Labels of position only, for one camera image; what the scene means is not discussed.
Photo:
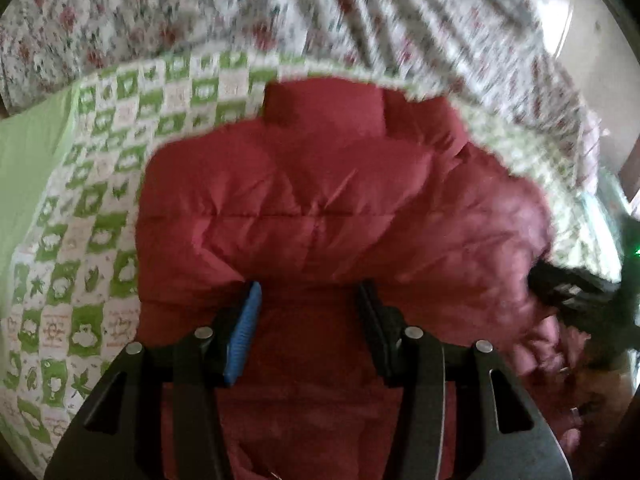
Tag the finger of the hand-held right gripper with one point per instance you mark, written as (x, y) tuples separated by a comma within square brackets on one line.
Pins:
[(560, 285)]

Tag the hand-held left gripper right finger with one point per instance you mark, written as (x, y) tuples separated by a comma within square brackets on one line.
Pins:
[(372, 320)]

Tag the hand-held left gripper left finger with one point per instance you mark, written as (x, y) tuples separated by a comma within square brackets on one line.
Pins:
[(247, 330)]

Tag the red puffer jacket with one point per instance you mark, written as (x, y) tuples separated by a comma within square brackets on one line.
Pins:
[(325, 200)]

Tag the green checked blanket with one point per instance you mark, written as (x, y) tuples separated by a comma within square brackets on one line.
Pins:
[(100, 240)]

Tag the light green bed sheet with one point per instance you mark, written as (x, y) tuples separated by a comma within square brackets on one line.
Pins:
[(30, 160)]

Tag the floral quilt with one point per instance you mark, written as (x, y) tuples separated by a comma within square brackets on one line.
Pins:
[(200, 5)]

